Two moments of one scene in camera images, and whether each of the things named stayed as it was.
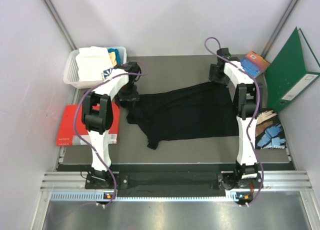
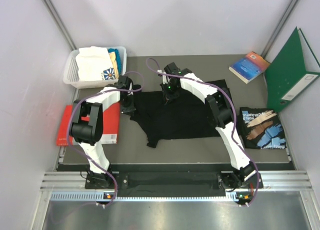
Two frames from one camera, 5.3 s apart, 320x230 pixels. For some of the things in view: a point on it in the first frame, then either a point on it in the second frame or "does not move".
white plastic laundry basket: [71, 76] does not move
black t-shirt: [205, 111] does not move
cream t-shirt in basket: [112, 55] does not move
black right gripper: [213, 77] to [168, 97]
